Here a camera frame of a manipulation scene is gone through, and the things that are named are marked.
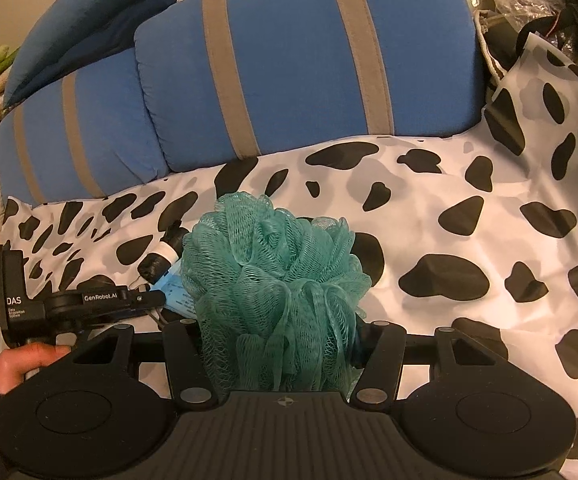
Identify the blue tissue pack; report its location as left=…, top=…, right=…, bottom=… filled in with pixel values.
left=151, top=273, right=197, bottom=320

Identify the cow print blanket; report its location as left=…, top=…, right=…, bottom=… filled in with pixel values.
left=1, top=36, right=578, bottom=478

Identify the black roll with white band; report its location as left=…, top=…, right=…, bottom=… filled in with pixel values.
left=138, top=221, right=188, bottom=285

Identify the person left hand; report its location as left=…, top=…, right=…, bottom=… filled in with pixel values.
left=0, top=342, right=71, bottom=394

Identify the blue striped cushion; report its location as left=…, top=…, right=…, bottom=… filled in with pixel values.
left=135, top=0, right=484, bottom=172
left=0, top=49, right=169, bottom=205

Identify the teal mesh bath loofah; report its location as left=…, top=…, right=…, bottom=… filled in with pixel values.
left=182, top=192, right=371, bottom=396

